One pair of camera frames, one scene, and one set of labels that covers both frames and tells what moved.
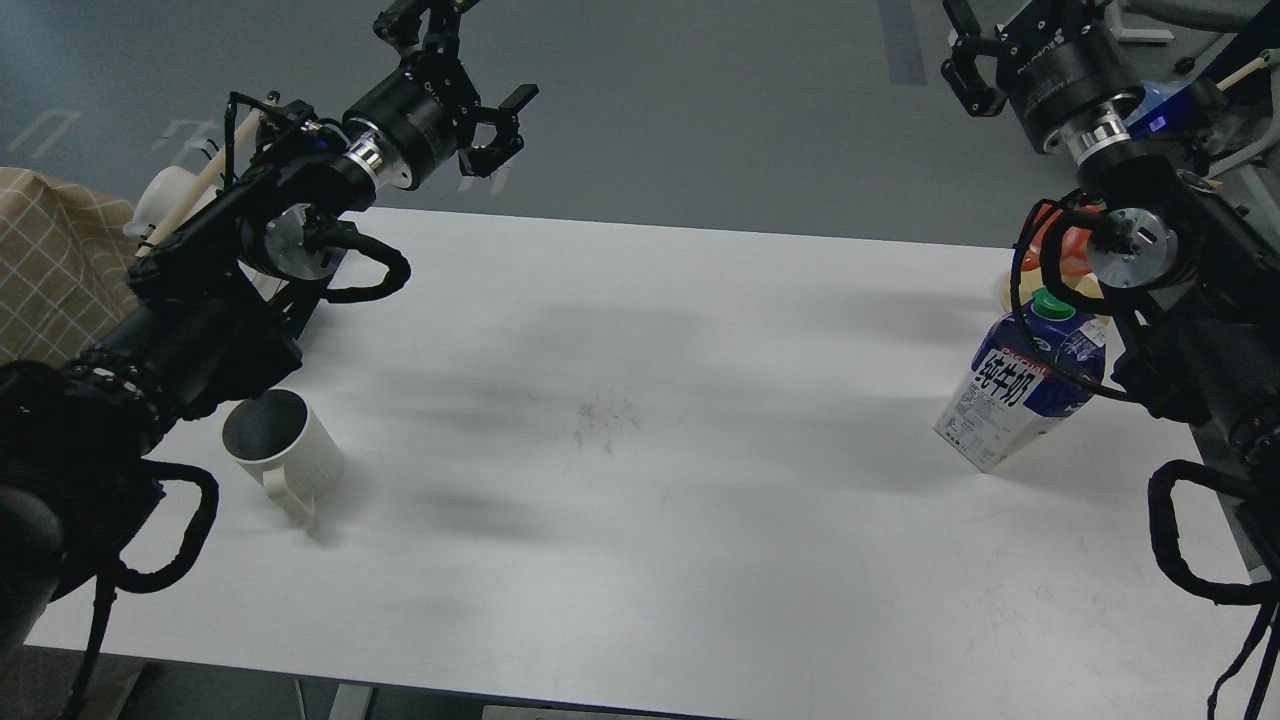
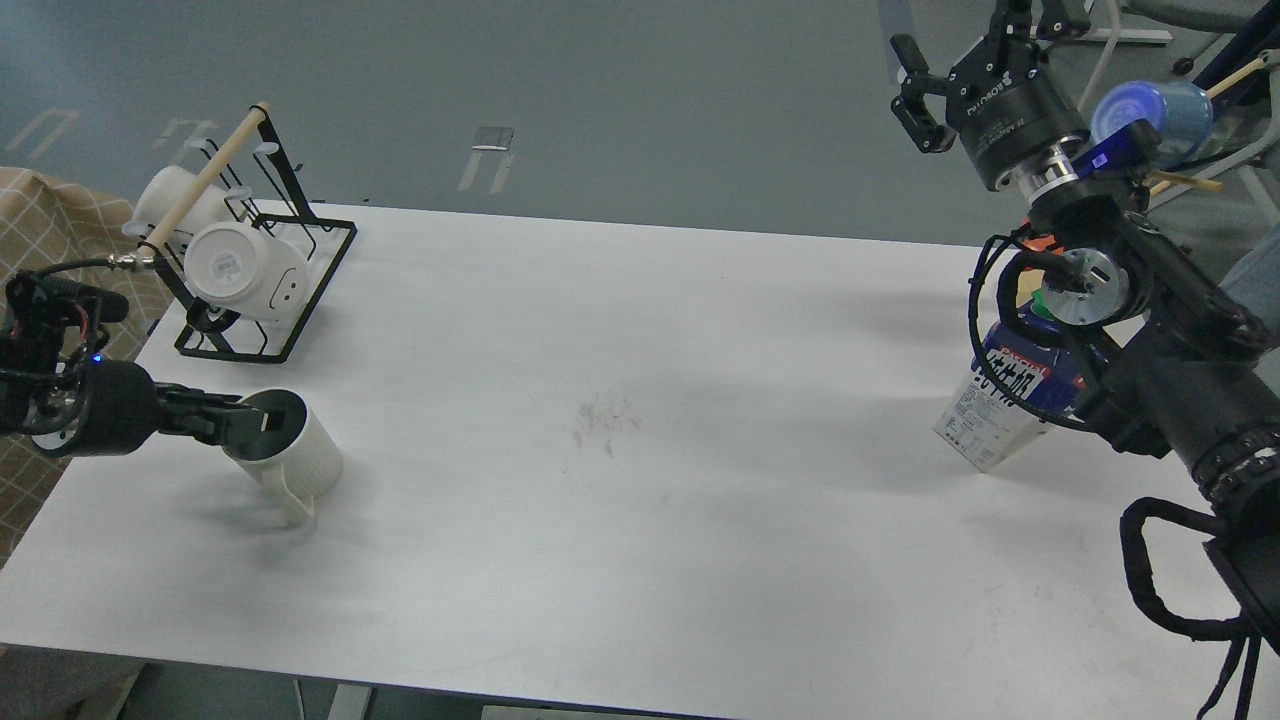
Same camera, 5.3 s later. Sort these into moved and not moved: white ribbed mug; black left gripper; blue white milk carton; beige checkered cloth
Moved: black left gripper
Not moved: white ribbed mug; blue white milk carton; beige checkered cloth
